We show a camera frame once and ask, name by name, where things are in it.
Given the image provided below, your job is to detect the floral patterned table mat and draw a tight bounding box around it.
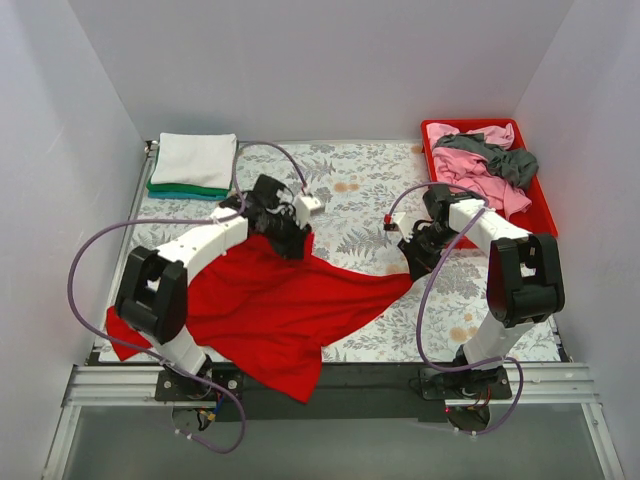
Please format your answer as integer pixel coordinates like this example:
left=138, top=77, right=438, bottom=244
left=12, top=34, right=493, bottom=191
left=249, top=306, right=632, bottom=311
left=98, top=141, right=562, bottom=364

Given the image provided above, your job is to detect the red t shirt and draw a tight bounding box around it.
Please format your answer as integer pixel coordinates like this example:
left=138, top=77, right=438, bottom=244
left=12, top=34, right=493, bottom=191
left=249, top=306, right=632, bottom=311
left=104, top=232, right=415, bottom=404

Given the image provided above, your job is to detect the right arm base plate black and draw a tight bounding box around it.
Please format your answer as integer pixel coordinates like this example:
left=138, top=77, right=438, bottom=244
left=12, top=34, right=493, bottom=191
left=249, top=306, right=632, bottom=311
left=418, top=367, right=512, bottom=400

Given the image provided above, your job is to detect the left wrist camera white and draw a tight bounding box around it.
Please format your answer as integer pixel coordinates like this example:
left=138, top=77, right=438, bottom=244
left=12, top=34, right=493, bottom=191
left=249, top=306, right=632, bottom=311
left=292, top=194, right=325, bottom=228

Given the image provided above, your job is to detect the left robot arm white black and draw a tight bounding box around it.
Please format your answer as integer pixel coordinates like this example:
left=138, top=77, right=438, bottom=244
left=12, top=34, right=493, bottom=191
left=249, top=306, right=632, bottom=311
left=115, top=174, right=324, bottom=400

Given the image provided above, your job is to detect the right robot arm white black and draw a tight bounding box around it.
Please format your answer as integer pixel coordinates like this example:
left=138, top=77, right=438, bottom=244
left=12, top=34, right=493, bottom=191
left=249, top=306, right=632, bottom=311
left=384, top=182, right=565, bottom=399

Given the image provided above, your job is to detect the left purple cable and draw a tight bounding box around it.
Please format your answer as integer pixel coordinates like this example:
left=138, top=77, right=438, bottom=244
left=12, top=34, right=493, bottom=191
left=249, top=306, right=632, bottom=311
left=66, top=141, right=312, bottom=455

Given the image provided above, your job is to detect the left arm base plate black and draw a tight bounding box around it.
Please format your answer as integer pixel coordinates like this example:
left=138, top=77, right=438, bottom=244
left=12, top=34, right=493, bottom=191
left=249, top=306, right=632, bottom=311
left=154, top=368, right=244, bottom=402

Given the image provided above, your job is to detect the grey t shirt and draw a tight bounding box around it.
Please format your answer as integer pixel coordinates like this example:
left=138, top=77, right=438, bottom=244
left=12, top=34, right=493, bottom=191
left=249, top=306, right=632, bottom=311
left=432, top=133, right=539, bottom=190

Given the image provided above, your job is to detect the folded teal t shirt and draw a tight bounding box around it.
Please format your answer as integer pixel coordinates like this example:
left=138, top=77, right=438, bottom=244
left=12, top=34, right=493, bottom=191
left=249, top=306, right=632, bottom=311
left=148, top=191, right=227, bottom=202

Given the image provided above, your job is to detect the folded white t shirt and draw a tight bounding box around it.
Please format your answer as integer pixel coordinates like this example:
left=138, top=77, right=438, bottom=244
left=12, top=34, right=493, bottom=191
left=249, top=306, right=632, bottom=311
left=151, top=133, right=238, bottom=189

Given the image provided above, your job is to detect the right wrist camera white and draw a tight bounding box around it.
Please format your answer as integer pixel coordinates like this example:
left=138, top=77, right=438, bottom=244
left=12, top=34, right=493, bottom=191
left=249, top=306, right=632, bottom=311
left=383, top=212, right=411, bottom=236

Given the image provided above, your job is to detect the pink t shirt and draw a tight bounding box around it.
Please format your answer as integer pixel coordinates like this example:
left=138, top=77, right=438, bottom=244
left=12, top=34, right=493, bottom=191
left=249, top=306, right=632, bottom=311
left=428, top=123, right=532, bottom=217

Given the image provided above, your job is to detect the aluminium frame rail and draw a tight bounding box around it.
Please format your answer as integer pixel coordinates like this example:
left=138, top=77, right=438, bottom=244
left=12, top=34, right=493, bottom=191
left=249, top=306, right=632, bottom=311
left=63, top=362, right=597, bottom=406

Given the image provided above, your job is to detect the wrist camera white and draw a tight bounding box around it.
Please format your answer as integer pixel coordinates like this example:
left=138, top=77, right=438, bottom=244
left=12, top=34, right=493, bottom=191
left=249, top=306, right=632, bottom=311
left=292, top=194, right=325, bottom=228
left=383, top=212, right=411, bottom=236

